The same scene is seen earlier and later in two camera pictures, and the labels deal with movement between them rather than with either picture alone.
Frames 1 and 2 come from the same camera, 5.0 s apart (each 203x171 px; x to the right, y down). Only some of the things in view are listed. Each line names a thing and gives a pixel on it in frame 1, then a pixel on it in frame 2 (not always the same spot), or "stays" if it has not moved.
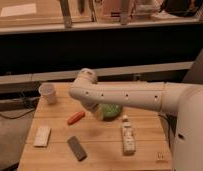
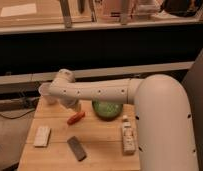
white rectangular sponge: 42,136 stays
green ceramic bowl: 111,111 stays
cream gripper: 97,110 to 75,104
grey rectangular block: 76,148 stays
